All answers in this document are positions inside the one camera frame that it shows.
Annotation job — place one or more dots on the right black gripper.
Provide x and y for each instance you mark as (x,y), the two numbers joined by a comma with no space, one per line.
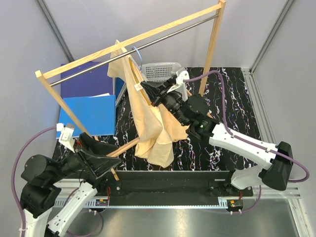
(158,93)

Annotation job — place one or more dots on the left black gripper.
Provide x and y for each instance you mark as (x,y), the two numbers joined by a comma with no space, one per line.
(98,165)

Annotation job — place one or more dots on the beige t shirt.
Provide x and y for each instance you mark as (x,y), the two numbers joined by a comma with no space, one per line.
(157,128)

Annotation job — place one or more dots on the light blue wire hanger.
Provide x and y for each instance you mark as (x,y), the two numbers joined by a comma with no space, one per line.
(140,57)

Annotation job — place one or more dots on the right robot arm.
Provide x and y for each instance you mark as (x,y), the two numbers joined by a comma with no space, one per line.
(273,162)

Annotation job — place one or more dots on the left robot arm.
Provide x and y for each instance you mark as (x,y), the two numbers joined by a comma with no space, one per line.
(40,192)

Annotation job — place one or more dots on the white plastic basket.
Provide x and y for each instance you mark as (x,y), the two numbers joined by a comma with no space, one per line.
(160,71)

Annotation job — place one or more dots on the blue upright binder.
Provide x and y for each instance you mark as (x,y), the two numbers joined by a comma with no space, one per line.
(120,88)

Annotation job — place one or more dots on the blue folder with papers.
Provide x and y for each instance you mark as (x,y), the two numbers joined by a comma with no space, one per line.
(96,113)

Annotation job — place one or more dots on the black marbled table mat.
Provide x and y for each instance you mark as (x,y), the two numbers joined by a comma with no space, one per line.
(188,154)

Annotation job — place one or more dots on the wooden clothes rack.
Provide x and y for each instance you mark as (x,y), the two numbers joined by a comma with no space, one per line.
(43,77)

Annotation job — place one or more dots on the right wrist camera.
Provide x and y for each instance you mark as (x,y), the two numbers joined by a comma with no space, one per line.
(181,76)

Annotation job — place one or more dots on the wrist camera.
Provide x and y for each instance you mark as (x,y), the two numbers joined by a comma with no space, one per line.
(181,76)
(66,135)

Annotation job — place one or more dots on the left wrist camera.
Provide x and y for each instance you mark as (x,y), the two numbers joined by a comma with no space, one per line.
(66,135)

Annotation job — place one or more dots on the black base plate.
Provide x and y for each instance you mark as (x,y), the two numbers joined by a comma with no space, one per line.
(204,182)

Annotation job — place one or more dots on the purple ring binder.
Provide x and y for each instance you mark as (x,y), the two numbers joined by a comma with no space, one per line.
(91,83)

